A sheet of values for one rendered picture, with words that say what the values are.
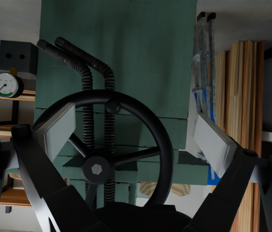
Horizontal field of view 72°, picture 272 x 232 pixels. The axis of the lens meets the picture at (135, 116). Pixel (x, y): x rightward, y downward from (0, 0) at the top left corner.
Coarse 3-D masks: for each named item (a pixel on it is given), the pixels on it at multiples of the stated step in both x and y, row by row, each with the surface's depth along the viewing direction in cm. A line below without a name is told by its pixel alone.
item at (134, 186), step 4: (132, 184) 88; (136, 184) 88; (132, 188) 88; (136, 188) 88; (132, 192) 88; (136, 192) 88; (132, 196) 88; (136, 196) 90; (132, 200) 88; (132, 204) 88
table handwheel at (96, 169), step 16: (80, 96) 34; (96, 96) 34; (112, 96) 34; (128, 96) 35; (48, 112) 34; (144, 112) 34; (32, 128) 34; (160, 128) 34; (80, 144) 35; (160, 144) 35; (96, 160) 33; (112, 160) 34; (128, 160) 35; (160, 160) 36; (96, 176) 33; (160, 176) 35; (160, 192) 35
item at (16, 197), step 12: (24, 96) 247; (12, 108) 289; (12, 120) 289; (0, 132) 240; (12, 180) 294; (12, 192) 275; (24, 192) 278; (0, 204) 245; (12, 204) 246; (24, 204) 247
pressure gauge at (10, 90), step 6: (12, 72) 48; (0, 78) 46; (6, 78) 46; (12, 78) 46; (18, 78) 47; (0, 84) 46; (6, 84) 46; (12, 84) 46; (18, 84) 46; (0, 90) 46; (6, 90) 46; (12, 90) 46; (18, 90) 47; (0, 96) 46; (6, 96) 46; (12, 96) 46; (18, 96) 48
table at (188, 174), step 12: (60, 156) 53; (72, 156) 53; (180, 156) 64; (192, 156) 65; (12, 168) 52; (60, 168) 53; (72, 168) 43; (120, 168) 44; (132, 168) 45; (144, 168) 53; (156, 168) 53; (180, 168) 54; (192, 168) 54; (204, 168) 54; (120, 180) 44; (132, 180) 44; (144, 180) 53; (156, 180) 54; (180, 180) 54; (192, 180) 54; (204, 180) 54
